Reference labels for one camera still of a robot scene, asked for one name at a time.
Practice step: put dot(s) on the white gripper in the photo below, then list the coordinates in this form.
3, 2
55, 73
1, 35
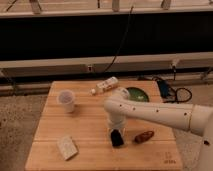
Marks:
118, 125

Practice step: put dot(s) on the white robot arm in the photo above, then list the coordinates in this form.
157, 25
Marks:
191, 118

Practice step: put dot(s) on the brown oblong object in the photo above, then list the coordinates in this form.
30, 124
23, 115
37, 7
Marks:
143, 137

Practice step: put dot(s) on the green bowl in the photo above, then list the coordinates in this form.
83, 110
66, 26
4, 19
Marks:
137, 94

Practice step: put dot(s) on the white plastic bottle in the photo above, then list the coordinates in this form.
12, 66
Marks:
105, 85

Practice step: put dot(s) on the wooden board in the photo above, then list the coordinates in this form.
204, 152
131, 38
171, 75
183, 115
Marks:
87, 126

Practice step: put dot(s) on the white sponge block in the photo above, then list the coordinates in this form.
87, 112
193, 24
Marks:
67, 147

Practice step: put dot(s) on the blue box with cable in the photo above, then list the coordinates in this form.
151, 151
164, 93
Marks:
169, 94

